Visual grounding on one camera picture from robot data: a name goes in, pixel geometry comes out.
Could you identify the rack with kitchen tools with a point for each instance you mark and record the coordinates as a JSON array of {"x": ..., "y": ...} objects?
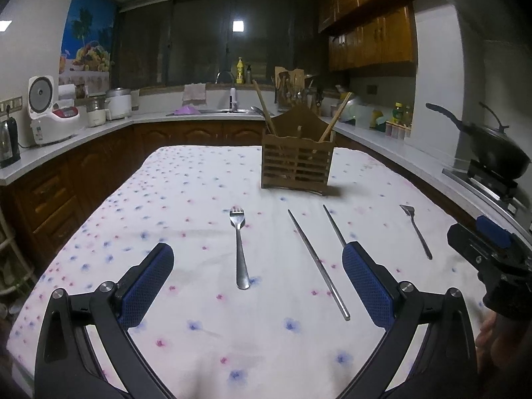
[{"x": 291, "y": 91}]

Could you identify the spice jar set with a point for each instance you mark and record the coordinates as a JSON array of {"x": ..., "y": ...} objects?
[{"x": 398, "y": 130}]

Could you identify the large silver fork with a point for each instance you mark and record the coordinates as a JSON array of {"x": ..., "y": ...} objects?
[{"x": 240, "y": 257}]

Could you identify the dark wall socket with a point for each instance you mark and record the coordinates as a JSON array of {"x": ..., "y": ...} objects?
[{"x": 372, "y": 89}]

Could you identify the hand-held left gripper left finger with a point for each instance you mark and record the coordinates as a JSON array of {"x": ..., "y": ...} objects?
[{"x": 149, "y": 282}]

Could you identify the dark wooden lower cabinets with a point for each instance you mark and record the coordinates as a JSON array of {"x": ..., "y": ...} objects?
[{"x": 54, "y": 191}]

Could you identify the silver pot with lid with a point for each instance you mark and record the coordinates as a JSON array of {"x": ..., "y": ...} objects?
[{"x": 353, "y": 108}]

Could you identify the purple plastic lid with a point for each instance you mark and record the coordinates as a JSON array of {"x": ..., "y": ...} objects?
[{"x": 187, "y": 110}]

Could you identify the white floral tablecloth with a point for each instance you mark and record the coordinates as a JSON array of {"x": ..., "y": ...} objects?
[{"x": 187, "y": 216}]

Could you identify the yellow dish soap bottle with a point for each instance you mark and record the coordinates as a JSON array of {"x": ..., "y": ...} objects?
[{"x": 240, "y": 72}]

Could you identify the white plastic jug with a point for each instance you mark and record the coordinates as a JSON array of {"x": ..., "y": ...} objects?
[{"x": 363, "y": 116}]

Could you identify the chrome sink faucet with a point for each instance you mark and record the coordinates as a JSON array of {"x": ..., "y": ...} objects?
[{"x": 224, "y": 73}]

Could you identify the white range hood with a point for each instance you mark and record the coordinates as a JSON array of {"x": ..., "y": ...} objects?
[{"x": 478, "y": 4}]

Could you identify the small silver fork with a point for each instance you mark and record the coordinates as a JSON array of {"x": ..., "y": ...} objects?
[{"x": 419, "y": 237}]

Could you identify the yellow green scrubber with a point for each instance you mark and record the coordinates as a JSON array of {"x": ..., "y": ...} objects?
[{"x": 379, "y": 120}]

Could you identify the grey bottle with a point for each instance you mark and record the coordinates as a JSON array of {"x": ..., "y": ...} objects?
[{"x": 248, "y": 75}]

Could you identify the white rice cooker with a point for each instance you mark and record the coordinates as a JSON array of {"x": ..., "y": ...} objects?
[{"x": 50, "y": 112}]

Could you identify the wall switch strip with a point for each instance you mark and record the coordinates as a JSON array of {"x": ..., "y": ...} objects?
[{"x": 10, "y": 104}]

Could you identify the metal ladle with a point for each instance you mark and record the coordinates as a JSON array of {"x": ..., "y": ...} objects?
[{"x": 257, "y": 110}]

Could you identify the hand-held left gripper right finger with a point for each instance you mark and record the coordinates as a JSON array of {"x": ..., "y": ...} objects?
[{"x": 368, "y": 286}]

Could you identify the wooden upper cabinets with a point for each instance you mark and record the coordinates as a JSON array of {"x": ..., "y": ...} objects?
[{"x": 374, "y": 29}]

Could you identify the white cooking pot with lid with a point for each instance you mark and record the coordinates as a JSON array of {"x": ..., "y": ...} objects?
[{"x": 118, "y": 106}]

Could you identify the wooden slatted utensil holder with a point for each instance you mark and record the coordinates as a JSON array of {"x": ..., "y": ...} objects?
[{"x": 297, "y": 166}]

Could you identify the steel kitchen sink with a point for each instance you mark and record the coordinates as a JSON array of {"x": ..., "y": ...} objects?
[{"x": 216, "y": 111}]

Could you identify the dark kitchen window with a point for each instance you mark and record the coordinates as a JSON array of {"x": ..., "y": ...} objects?
[{"x": 187, "y": 37}]

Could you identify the beige hanging towel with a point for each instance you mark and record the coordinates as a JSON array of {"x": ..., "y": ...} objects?
[{"x": 194, "y": 94}]

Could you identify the white kitchen countertop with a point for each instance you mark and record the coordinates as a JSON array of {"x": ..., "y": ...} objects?
[{"x": 50, "y": 145}]

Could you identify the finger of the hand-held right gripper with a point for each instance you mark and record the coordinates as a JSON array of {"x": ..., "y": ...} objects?
[{"x": 494, "y": 232}]

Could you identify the cream metal rack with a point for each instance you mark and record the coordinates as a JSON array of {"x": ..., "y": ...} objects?
[{"x": 8, "y": 257}]

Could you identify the glass jar appliance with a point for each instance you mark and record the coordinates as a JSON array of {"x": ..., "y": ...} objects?
[{"x": 97, "y": 114}]

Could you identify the person's right hand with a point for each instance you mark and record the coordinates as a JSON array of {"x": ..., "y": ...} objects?
[{"x": 490, "y": 341}]

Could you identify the black electric kettle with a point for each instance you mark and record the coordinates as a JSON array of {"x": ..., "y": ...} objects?
[{"x": 9, "y": 141}]

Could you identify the metal chopstick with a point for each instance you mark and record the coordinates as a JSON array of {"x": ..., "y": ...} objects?
[
  {"x": 316, "y": 257},
  {"x": 332, "y": 222}
]

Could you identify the gas stove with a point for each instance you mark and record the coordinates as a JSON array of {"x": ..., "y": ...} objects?
[{"x": 490, "y": 185}]

